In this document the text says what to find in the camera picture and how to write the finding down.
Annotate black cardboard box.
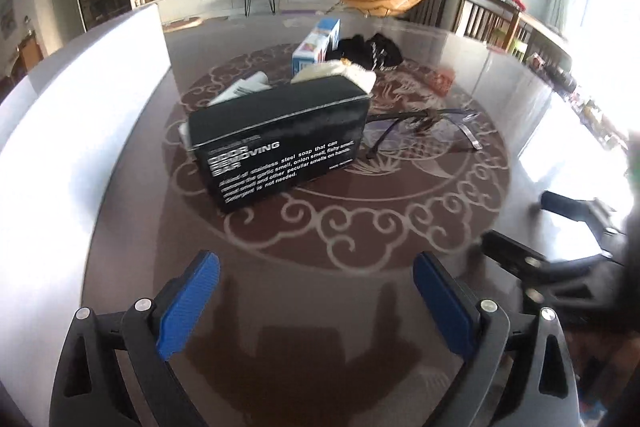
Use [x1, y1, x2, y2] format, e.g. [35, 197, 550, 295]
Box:
[187, 76, 372, 214]

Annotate white storage box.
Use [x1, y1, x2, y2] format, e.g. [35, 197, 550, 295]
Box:
[0, 2, 173, 408]

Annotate black glasses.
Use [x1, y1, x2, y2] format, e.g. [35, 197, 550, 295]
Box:
[362, 107, 485, 160]

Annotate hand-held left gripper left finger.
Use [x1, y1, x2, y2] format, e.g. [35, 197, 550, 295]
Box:
[50, 250, 221, 427]

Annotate cream plush pouch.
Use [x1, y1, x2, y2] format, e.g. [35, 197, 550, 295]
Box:
[290, 59, 377, 95]

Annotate wooden sideboard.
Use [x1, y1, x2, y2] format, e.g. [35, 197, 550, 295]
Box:
[500, 0, 640, 148]

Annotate blue white carton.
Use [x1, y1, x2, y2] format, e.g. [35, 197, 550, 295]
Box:
[291, 18, 342, 76]

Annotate dark wooden chair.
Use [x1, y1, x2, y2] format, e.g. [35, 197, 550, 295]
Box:
[452, 0, 521, 52]

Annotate dark patterned glass desktop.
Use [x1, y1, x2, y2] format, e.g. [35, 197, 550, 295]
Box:
[80, 9, 640, 427]

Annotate wall painting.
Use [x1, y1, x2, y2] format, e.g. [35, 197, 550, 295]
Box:
[0, 0, 16, 40]

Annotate white paper leaflet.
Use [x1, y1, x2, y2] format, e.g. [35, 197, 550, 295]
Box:
[206, 72, 273, 108]

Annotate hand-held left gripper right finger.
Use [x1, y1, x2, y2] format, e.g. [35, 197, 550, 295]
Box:
[412, 251, 581, 427]

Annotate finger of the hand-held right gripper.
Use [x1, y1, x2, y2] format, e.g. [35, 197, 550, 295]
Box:
[480, 231, 551, 283]
[542, 191, 626, 233]

